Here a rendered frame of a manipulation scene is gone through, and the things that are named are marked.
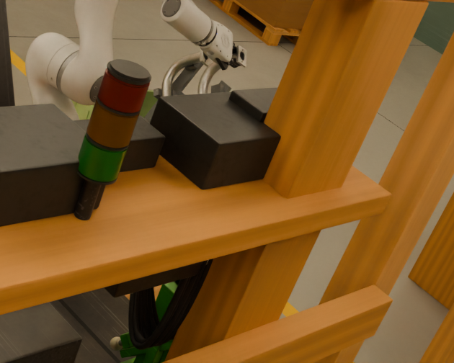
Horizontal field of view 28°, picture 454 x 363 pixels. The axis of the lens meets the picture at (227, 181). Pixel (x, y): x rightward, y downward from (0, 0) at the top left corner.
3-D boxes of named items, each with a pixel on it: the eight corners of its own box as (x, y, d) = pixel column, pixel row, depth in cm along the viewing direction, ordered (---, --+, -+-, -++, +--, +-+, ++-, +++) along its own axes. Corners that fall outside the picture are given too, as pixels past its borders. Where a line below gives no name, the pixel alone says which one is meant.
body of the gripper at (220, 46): (213, 45, 249) (235, 62, 258) (215, 12, 253) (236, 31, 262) (191, 51, 253) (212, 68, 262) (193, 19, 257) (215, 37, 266)
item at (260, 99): (215, 130, 136) (230, 88, 133) (277, 122, 147) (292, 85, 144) (246, 154, 132) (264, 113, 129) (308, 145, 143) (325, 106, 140)
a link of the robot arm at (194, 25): (181, 27, 256) (193, 47, 250) (153, 4, 245) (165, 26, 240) (203, 7, 253) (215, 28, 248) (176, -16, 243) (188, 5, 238)
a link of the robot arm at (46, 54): (50, 148, 219) (77, 59, 210) (1, 111, 227) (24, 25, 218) (85, 141, 229) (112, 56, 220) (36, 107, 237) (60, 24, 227)
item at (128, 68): (87, 94, 99) (99, 57, 97) (121, 92, 103) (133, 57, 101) (114, 117, 97) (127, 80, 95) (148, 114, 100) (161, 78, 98)
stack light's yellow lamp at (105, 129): (76, 130, 101) (87, 94, 99) (110, 127, 105) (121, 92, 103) (103, 153, 98) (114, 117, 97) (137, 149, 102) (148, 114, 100)
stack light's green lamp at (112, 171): (65, 163, 103) (76, 130, 101) (99, 159, 107) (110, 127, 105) (91, 187, 100) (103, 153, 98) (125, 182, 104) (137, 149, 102)
